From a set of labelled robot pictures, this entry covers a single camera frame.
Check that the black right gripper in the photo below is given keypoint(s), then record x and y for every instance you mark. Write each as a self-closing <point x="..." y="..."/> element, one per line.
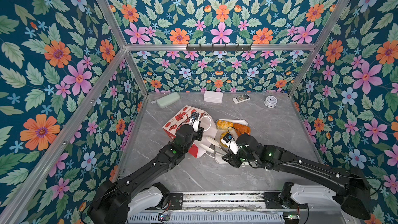
<point x="230" y="158"/>

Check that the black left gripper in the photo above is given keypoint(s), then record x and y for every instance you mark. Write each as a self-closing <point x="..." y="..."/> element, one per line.
<point x="200" y="131"/>

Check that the red white paper bag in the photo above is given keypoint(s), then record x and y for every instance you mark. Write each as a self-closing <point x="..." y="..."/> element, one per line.
<point x="196" y="118"/>

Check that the yellow green fake bread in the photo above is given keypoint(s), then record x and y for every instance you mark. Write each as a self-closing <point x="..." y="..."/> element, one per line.
<point x="225" y="139"/>

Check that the orange fake croissant bread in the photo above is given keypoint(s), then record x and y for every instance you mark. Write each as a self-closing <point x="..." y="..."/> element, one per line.
<point x="241" y="129"/>

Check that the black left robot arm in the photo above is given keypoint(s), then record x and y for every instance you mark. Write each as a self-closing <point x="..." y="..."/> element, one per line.
<point x="115" y="202"/>

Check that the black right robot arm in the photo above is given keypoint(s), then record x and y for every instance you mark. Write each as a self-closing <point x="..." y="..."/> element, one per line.
<point x="351" y="187"/>

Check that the white rectangular tray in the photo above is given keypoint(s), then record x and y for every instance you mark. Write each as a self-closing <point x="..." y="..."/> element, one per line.
<point x="219" y="152"/>

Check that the mint green case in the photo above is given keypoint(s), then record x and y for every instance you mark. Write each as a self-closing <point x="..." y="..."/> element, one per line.
<point x="167" y="100"/>

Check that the white plastic box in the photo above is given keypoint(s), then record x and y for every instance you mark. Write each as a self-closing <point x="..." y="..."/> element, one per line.
<point x="213" y="97"/>

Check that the white remote control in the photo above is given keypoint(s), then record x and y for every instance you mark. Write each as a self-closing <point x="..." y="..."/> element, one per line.
<point x="241" y="98"/>

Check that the white round clock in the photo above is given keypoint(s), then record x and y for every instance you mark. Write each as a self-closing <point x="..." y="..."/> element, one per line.
<point x="270" y="101"/>

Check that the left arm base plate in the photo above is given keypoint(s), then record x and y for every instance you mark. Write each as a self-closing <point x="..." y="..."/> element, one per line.
<point x="173" y="201"/>

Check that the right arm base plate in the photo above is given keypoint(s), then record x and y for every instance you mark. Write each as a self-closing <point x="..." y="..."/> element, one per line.
<point x="278" y="200"/>

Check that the black hook rail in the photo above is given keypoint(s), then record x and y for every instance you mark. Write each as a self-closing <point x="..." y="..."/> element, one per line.
<point x="219" y="47"/>

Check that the white slotted cable duct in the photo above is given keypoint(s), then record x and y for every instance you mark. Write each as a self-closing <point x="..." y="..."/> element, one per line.
<point x="206" y="218"/>

